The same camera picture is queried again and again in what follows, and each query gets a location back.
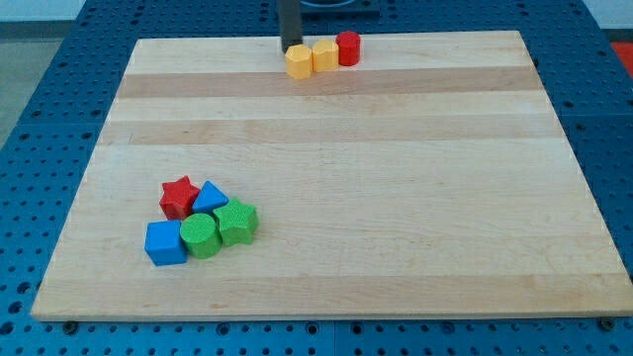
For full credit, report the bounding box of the green star block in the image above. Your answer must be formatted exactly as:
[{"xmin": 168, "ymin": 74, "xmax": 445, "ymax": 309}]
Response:
[{"xmin": 213, "ymin": 198, "xmax": 259, "ymax": 246}]

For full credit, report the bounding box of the red star block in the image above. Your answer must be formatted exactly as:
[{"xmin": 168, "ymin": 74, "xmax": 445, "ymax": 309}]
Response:
[{"xmin": 159, "ymin": 175, "xmax": 200, "ymax": 221}]

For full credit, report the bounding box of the blue triangle block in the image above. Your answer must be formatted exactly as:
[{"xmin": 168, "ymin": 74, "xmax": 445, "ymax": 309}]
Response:
[{"xmin": 192, "ymin": 181, "xmax": 229, "ymax": 214}]

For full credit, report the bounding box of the wooden board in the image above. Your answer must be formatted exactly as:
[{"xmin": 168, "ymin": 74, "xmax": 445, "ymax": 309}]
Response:
[{"xmin": 32, "ymin": 31, "xmax": 632, "ymax": 321}]

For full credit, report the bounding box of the yellow hexagon block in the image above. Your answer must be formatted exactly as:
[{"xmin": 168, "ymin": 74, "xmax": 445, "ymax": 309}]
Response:
[{"xmin": 285, "ymin": 44, "xmax": 313, "ymax": 79}]

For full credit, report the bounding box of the yellow pentagon block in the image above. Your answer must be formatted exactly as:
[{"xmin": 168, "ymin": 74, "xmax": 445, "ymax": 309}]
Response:
[{"xmin": 312, "ymin": 40, "xmax": 339, "ymax": 72}]

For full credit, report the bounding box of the green cylinder block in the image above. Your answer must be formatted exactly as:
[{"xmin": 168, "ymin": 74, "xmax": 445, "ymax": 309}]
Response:
[{"xmin": 180, "ymin": 213, "xmax": 223, "ymax": 259}]

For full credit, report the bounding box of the red cylinder block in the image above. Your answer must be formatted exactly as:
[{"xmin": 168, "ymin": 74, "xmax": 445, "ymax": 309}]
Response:
[{"xmin": 335, "ymin": 31, "xmax": 361, "ymax": 66}]

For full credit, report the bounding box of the blue cube block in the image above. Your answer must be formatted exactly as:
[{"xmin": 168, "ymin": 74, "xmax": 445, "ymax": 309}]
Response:
[{"xmin": 144, "ymin": 220, "xmax": 188, "ymax": 266}]

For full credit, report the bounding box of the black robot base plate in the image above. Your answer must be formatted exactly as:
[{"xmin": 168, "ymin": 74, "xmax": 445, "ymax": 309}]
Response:
[{"xmin": 300, "ymin": 0, "xmax": 381, "ymax": 15}]

